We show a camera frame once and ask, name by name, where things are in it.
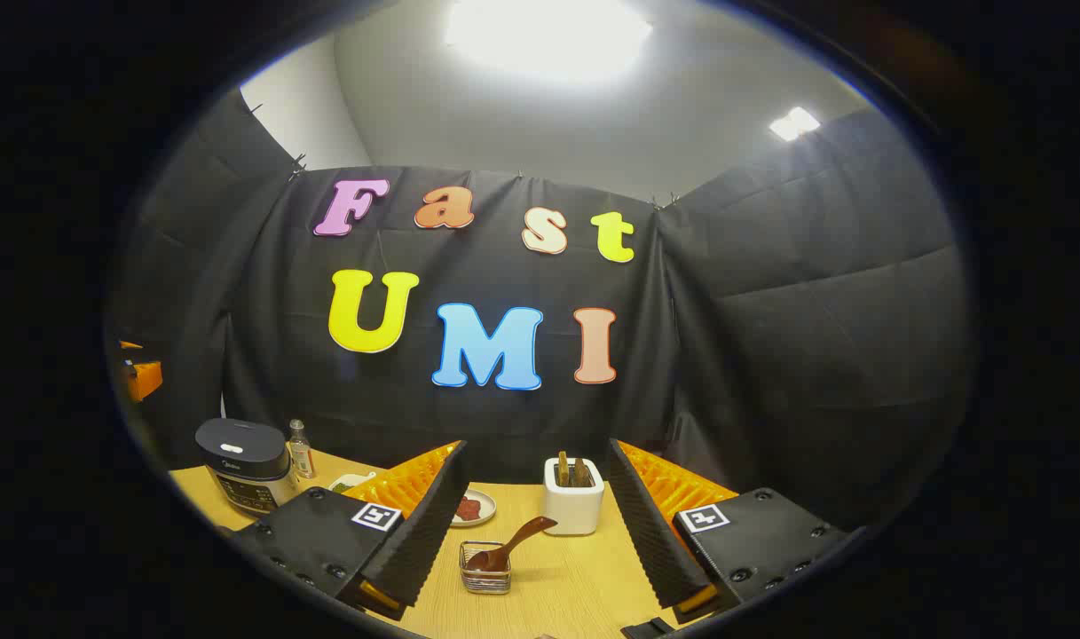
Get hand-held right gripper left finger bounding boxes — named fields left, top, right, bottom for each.
left=229, top=439, right=471, bottom=622

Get small ceiling light panel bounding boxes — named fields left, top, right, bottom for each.
left=769, top=106, right=822, bottom=142

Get large ceiling light panel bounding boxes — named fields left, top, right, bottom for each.
left=445, top=0, right=654, bottom=85

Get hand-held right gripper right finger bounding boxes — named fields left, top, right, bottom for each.
left=606, top=438, right=851, bottom=627

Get brown wooden spoon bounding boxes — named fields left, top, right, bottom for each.
left=465, top=516, right=559, bottom=572

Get round white plate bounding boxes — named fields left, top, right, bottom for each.
left=449, top=488, right=498, bottom=528

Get small clear bottle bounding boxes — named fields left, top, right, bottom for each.
left=288, top=420, right=317, bottom=480

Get metal wire chopstick holder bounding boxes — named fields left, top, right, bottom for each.
left=459, top=540, right=513, bottom=595

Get black silver rice cooker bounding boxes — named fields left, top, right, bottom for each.
left=195, top=418, right=301, bottom=518

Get white utensil holder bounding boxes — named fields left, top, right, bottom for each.
left=542, top=457, right=606, bottom=537

